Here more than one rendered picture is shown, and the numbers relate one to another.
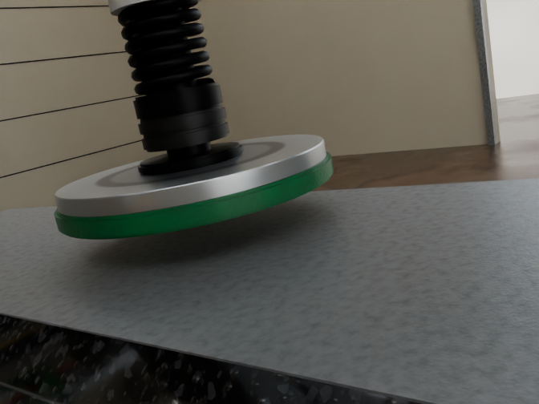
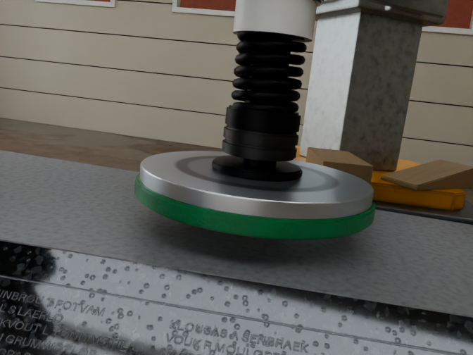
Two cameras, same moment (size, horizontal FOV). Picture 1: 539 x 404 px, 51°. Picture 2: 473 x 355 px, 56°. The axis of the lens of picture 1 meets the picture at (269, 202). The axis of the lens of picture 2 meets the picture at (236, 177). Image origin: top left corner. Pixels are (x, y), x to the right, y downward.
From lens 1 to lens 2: 83 cm
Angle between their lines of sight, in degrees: 144
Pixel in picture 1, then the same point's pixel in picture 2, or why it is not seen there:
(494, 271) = (59, 181)
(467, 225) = (48, 198)
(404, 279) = (96, 184)
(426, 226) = (72, 202)
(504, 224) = (27, 196)
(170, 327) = not seen: hidden behind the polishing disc
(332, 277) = (129, 188)
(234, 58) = not seen: outside the picture
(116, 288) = not seen: hidden behind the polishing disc
